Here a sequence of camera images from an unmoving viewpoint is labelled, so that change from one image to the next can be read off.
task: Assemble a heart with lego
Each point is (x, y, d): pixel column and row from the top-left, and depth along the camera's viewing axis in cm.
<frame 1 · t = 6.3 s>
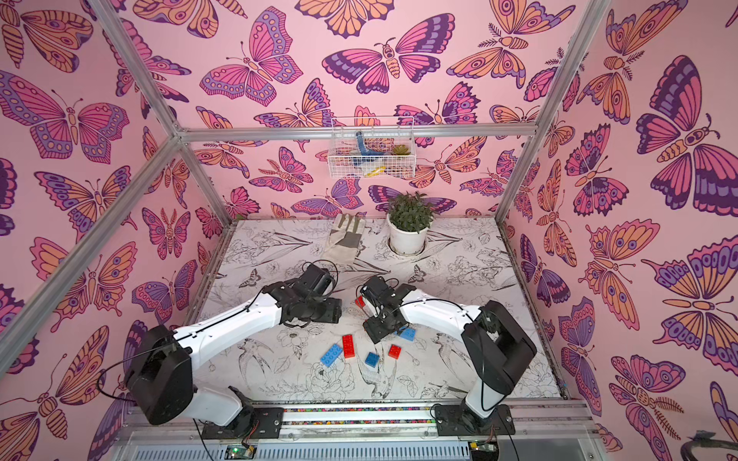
left hand: (336, 310, 85), fingers open
right hand: (381, 325, 88), fingers open
potted green plant: (409, 216, 99), point 18 cm above the table
blue long lego right: (407, 333, 94), on the table
red long lego centre: (348, 343, 88), point 2 cm above the table
blue long lego left: (331, 354, 85), point 2 cm above the table
small blue lego near: (372, 359, 85), point 2 cm above the table
small red lego right: (395, 351, 85), point 2 cm above the table

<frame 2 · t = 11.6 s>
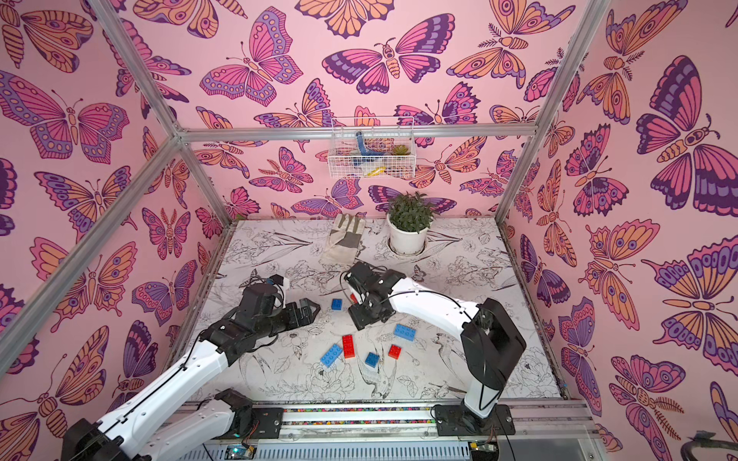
left hand: (311, 308, 80), fingers open
right hand: (363, 315, 84), fingers open
small blue lego far: (336, 303, 97), point 2 cm above the table
the other named things where they were.

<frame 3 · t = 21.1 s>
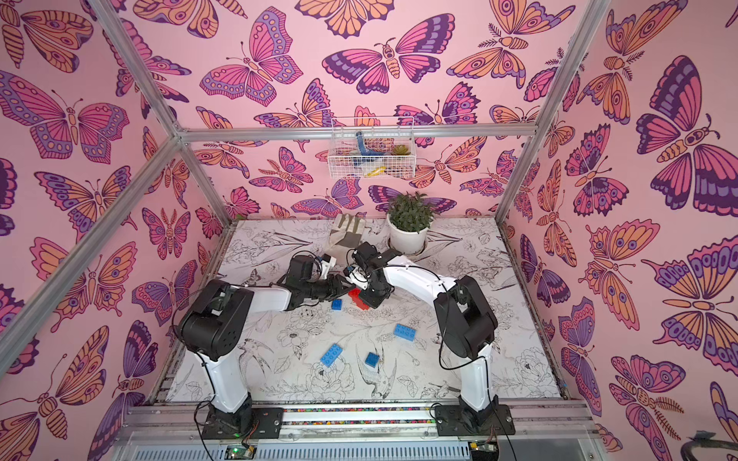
left hand: (355, 287, 93), fingers open
right hand: (374, 295, 92), fingers open
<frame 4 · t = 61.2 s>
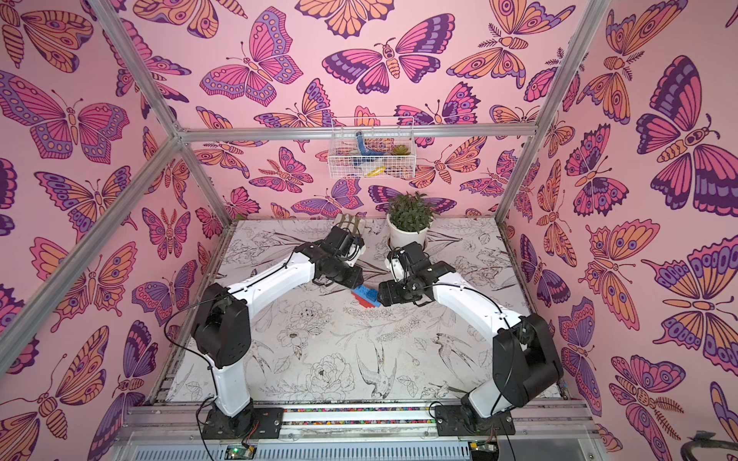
left hand: (362, 278, 90), fingers open
right hand: (389, 292, 85), fingers open
blue long lego left: (369, 294, 90), point 9 cm above the table
